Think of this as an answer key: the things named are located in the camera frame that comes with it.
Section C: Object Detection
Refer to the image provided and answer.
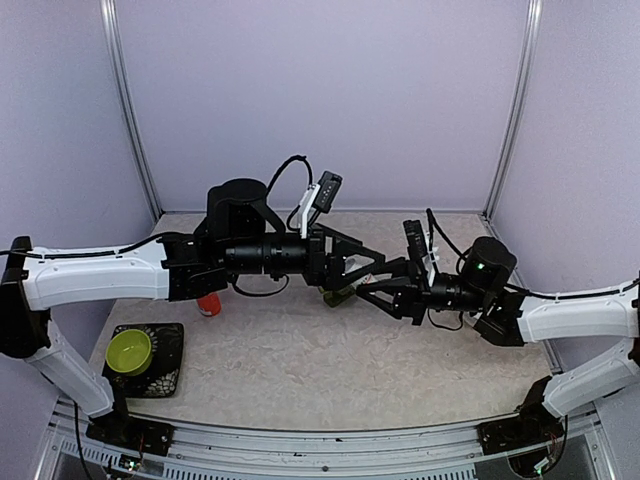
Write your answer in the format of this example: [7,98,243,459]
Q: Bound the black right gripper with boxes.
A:
[356,257,490,327]

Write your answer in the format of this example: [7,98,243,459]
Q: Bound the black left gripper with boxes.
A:
[223,223,387,292]

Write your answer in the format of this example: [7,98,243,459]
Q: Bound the green pill organizer box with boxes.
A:
[320,285,356,308]

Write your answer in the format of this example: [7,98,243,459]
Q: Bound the white pill bottle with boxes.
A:
[345,255,376,288]

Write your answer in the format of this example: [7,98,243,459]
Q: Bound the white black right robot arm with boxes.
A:
[357,236,639,444]

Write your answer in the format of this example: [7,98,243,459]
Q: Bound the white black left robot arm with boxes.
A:
[1,174,385,445]

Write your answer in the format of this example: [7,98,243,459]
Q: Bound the red bottle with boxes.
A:
[197,292,221,317]

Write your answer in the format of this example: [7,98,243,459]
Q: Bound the black patterned square plate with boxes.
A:
[102,323,184,399]

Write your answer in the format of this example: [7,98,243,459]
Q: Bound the green bowl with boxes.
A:
[105,329,153,376]

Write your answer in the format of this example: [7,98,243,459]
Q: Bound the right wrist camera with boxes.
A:
[403,220,428,262]

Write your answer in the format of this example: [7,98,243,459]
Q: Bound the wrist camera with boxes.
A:
[312,171,343,214]
[403,220,428,262]

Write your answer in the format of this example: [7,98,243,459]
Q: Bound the left camera black cable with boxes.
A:
[267,154,314,231]

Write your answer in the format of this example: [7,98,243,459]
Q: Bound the camera black cable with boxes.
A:
[425,207,471,271]
[267,154,314,231]

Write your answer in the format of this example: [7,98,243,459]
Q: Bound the right camera black cable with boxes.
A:
[425,207,471,271]

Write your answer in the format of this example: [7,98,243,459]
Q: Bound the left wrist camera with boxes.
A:
[312,171,343,214]

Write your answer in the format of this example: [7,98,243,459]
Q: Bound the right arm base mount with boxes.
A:
[476,376,566,455]

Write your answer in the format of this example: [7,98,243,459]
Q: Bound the front aluminium rail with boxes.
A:
[34,399,616,480]

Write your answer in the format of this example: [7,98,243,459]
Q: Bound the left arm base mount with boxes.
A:
[86,417,174,457]

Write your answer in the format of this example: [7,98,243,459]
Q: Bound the left aluminium frame post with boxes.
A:
[100,0,163,222]

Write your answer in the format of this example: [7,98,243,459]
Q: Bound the aluminium frame post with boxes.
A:
[100,0,163,222]
[483,0,544,224]

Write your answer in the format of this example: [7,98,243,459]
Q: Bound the right aluminium frame post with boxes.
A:
[483,0,544,224]

